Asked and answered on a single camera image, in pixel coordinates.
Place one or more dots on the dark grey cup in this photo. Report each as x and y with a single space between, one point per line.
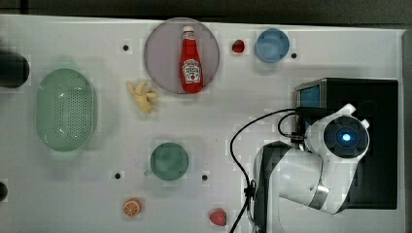
3 191

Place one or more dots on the blue cup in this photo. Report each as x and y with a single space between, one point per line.
272 45

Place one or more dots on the small red strawberry toy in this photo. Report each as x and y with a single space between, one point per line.
238 46

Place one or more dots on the orange slice toy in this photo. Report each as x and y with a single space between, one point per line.
132 207

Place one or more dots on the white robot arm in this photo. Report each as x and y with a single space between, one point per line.
317 175

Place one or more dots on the red ketchup bottle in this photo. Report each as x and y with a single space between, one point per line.
191 74

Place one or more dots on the green perforated colander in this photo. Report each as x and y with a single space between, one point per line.
65 112

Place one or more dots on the blue oven door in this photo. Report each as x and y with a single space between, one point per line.
310 97

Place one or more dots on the large red strawberry toy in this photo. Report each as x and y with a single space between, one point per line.
218 217

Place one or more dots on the black toaster oven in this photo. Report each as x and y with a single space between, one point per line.
375 181

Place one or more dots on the pale purple plate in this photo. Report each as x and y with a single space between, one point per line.
163 50

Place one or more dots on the green mug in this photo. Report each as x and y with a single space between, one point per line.
168 162

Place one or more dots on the black pot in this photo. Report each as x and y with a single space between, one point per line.
14 70

